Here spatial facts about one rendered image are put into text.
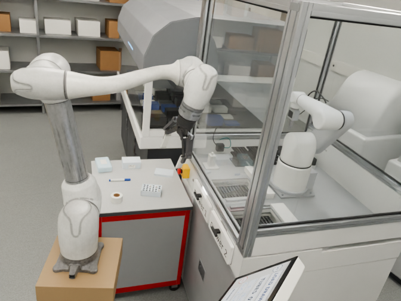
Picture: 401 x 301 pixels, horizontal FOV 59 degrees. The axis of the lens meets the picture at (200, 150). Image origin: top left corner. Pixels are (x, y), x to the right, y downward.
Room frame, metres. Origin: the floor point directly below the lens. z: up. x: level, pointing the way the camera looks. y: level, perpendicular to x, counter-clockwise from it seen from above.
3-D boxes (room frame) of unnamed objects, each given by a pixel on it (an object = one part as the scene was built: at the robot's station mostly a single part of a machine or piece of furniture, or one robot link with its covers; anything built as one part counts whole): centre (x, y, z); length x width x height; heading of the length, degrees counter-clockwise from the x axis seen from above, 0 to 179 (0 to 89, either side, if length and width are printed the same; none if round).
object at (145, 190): (1.88, 0.27, 0.78); 0.12 x 0.08 x 0.04; 95
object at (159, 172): (2.14, 0.23, 0.77); 0.13 x 0.09 x 0.02; 92
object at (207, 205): (1.71, -0.05, 0.87); 0.29 x 0.02 x 0.11; 21
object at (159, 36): (3.45, 0.22, 0.89); 1.86 x 1.21 x 1.78; 21
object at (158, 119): (3.44, 0.24, 1.13); 1.78 x 1.14 x 0.45; 21
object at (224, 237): (1.42, -0.16, 0.87); 0.29 x 0.02 x 0.11; 21
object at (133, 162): (2.19, 0.47, 0.79); 0.13 x 0.09 x 0.05; 110
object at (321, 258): (1.85, -0.51, 0.87); 1.02 x 0.95 x 0.14; 21
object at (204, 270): (1.84, -0.52, 0.40); 1.03 x 0.95 x 0.80; 21
